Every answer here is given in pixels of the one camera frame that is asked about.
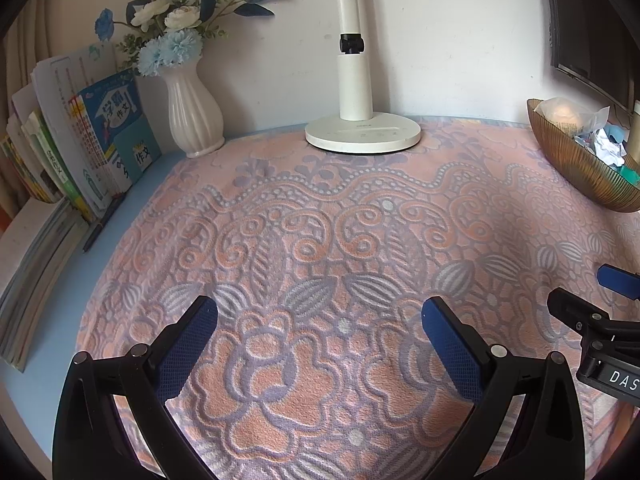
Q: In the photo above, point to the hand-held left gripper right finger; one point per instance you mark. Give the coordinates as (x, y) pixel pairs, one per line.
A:
(452, 355)

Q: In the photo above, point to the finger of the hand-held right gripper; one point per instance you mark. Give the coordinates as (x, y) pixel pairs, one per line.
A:
(575, 310)
(620, 281)

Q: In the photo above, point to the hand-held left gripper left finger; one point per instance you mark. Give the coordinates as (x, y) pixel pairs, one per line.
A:
(187, 350)

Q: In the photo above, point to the green packet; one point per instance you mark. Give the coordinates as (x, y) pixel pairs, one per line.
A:
(631, 174)

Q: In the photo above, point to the brown ribbed bowl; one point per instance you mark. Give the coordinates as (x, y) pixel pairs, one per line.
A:
(575, 170)

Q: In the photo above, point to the teal blue towel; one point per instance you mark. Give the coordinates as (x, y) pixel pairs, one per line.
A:
(620, 134)

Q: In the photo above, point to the dark pen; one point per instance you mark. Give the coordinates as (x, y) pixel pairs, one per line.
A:
(97, 232)

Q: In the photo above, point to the pink floral printed blanket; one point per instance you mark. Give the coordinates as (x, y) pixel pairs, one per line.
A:
(320, 240)

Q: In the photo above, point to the stack of flat books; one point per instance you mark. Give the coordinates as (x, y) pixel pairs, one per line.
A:
(40, 260)

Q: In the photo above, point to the row of upright books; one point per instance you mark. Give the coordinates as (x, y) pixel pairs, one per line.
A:
(100, 130)

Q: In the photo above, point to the white ribbed vase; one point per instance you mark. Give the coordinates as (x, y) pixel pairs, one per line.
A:
(190, 110)

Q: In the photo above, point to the black monitor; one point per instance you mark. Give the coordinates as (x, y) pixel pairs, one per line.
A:
(590, 20)

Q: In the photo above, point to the white desk lamp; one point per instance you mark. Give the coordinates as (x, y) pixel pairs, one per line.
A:
(355, 85)

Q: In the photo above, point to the blue white artificial flowers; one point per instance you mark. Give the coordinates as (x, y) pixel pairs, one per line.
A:
(165, 47)

